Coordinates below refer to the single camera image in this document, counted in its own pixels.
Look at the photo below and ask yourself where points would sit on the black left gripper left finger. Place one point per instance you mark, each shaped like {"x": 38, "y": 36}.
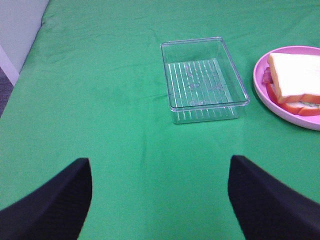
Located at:
{"x": 55, "y": 211}

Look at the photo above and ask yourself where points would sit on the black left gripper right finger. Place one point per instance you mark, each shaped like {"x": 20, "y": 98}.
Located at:
{"x": 267, "y": 209}

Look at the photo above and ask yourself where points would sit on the toy lettuce leaf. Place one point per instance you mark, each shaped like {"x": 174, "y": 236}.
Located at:
{"x": 303, "y": 104}

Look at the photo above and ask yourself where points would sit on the toy bacon strip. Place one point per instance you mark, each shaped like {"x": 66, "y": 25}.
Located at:
{"x": 267, "y": 77}

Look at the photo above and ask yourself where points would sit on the toy bread slice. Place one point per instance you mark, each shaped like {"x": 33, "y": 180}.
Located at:
{"x": 296, "y": 77}
{"x": 305, "y": 112}

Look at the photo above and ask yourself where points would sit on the pink round plate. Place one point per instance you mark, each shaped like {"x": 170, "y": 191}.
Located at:
{"x": 308, "y": 122}

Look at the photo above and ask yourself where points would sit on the green tablecloth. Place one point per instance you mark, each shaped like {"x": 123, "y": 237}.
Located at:
{"x": 93, "y": 86}

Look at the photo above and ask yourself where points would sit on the left clear plastic tray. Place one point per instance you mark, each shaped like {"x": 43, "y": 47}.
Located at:
{"x": 203, "y": 83}

